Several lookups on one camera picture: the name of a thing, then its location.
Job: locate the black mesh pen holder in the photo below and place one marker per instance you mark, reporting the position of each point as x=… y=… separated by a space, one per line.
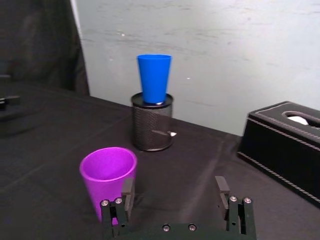
x=151 y=127

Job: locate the purple plastic cup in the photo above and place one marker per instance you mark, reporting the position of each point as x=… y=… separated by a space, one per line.
x=105 y=186

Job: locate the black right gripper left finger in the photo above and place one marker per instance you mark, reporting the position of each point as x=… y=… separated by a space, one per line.
x=126 y=200

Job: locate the small white piece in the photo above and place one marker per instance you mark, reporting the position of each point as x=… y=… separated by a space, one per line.
x=173 y=134

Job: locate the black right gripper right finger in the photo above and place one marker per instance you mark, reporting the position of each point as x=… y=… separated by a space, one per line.
x=236 y=212

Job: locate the blue plastic cup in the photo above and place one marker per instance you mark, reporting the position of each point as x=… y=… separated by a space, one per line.
x=154 y=77

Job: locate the black table cloth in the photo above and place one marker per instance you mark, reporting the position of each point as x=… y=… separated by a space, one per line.
x=57 y=150

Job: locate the dark hanging cloth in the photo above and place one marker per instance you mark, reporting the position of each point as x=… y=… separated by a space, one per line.
x=42 y=42

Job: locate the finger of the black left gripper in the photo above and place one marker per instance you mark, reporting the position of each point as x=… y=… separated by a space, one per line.
x=11 y=100

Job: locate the black stitched tissue box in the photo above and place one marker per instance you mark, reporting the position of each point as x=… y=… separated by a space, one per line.
x=277 y=150

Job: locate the white tissue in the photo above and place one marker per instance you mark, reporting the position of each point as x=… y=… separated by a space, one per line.
x=298 y=120

